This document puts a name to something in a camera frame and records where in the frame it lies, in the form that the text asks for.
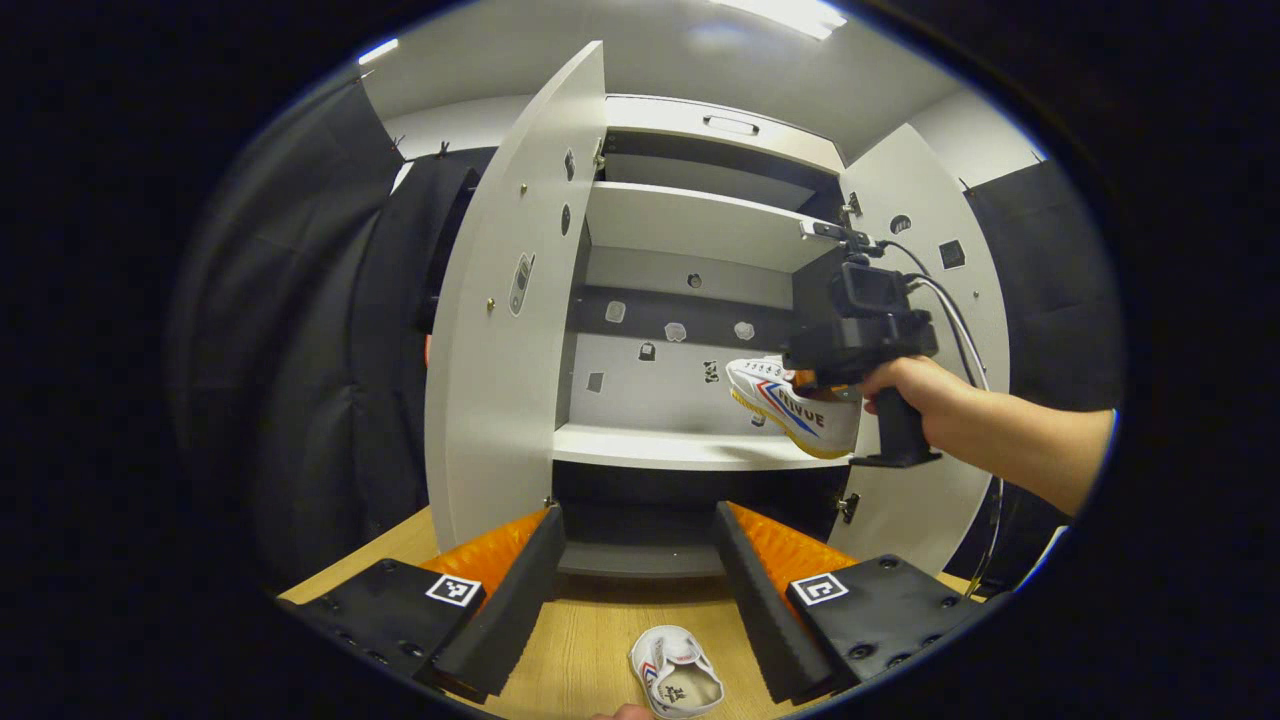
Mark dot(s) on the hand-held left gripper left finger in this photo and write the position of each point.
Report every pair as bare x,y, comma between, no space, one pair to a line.
520,610

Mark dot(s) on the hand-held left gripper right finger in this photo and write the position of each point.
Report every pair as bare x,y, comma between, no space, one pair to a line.
755,610

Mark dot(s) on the white striped shoe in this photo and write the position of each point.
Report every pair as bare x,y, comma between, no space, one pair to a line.
790,415
675,680

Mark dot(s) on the white cabinet shelf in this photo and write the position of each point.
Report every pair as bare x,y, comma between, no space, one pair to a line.
650,445
690,225

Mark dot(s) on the ceiling light panel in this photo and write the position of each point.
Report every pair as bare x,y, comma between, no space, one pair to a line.
790,12

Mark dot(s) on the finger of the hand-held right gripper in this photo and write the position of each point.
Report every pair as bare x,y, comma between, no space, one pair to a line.
806,379

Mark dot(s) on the white shoe cabinet door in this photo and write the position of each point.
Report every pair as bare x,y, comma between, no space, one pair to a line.
500,400
935,520

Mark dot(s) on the ceiling light strip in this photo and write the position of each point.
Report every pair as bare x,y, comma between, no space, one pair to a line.
378,50

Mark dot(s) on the white cabinet drawer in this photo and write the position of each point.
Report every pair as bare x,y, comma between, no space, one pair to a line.
660,118

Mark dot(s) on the white shoe cabinet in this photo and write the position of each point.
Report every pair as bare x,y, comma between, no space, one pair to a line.
640,395

